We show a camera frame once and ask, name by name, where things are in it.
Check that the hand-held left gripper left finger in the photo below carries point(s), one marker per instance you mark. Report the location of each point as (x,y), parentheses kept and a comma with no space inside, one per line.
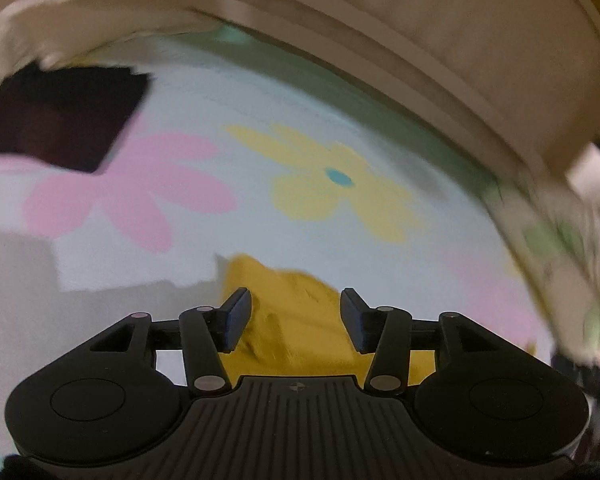
(237,317)

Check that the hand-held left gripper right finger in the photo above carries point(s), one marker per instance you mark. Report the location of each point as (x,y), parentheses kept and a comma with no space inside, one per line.
(355,317)

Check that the yellow knit sweater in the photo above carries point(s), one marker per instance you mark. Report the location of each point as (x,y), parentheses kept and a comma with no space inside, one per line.
(305,315)

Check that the floral bed sheet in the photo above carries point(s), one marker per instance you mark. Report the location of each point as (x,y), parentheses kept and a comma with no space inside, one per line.
(280,170)

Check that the floral quilt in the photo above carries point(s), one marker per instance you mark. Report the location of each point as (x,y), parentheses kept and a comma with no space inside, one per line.
(565,270)

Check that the dark folded garment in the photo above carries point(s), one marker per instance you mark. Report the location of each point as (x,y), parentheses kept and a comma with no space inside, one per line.
(62,120)

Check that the wooden headboard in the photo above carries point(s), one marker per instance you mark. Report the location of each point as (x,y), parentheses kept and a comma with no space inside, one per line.
(380,25)

